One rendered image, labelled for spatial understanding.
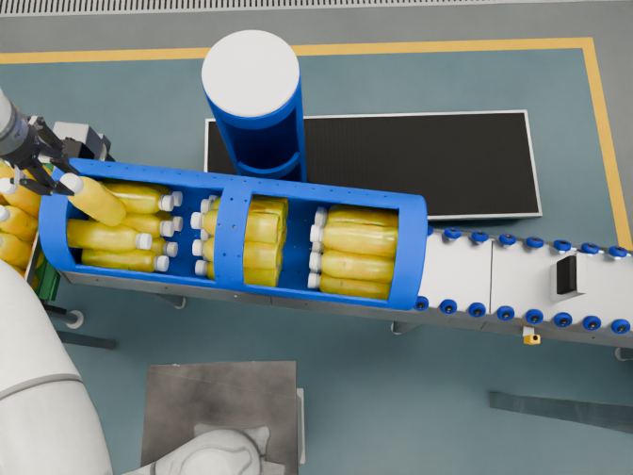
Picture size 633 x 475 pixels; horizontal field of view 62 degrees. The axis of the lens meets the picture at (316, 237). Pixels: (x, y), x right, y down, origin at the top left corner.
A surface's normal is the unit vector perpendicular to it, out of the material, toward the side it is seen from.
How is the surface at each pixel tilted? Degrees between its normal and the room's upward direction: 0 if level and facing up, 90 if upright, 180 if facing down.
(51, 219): 21
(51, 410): 47
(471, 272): 0
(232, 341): 0
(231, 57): 0
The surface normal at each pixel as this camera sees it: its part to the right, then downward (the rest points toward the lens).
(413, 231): 0.01, -0.35
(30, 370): 0.30, -0.74
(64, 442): 0.55, -0.59
